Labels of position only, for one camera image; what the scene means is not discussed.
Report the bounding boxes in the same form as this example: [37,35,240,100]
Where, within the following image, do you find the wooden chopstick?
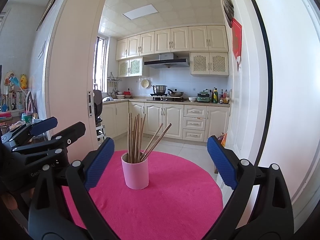
[135,114,140,163]
[127,112,131,163]
[137,114,146,163]
[129,113,135,163]
[131,115,139,164]
[141,123,172,162]
[140,123,164,162]

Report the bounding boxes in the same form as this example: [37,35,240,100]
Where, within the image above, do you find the lower kitchen cabinets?
[101,99,230,142]

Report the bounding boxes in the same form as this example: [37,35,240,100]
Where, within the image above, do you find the kitchen cabinets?
[116,25,229,77]
[101,99,230,142]

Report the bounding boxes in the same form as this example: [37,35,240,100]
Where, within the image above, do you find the upper kitchen cabinets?
[116,25,229,77]

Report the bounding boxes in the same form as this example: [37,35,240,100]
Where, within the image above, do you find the yellow duck toy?
[20,74,28,89]

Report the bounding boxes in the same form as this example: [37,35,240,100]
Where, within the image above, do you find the pink cylindrical utensil holder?
[121,153,149,190]

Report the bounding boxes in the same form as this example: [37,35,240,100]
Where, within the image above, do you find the pink round table mat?
[62,150,224,240]

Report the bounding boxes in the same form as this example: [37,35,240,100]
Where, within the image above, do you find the cardboard box with groceries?
[217,133,227,148]

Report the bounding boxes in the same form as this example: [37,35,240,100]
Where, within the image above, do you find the gas stove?
[149,94,186,102]

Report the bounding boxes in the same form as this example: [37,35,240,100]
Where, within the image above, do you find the steel cooking pot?
[151,85,167,95]

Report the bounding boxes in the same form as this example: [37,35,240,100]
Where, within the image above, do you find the black wok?
[168,89,184,97]

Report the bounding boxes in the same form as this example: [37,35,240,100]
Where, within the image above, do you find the condiment bottles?
[210,88,231,104]

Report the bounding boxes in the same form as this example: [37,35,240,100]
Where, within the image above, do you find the range hood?
[143,53,190,69]

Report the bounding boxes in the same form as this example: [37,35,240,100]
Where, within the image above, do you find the white door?
[226,0,273,165]

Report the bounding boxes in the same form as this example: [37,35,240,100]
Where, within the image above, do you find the white bowl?
[188,97,197,102]

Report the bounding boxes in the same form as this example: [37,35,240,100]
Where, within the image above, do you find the green electric cooker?
[196,90,210,102]

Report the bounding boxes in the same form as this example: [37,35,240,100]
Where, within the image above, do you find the red paper door decoration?
[232,18,242,70]

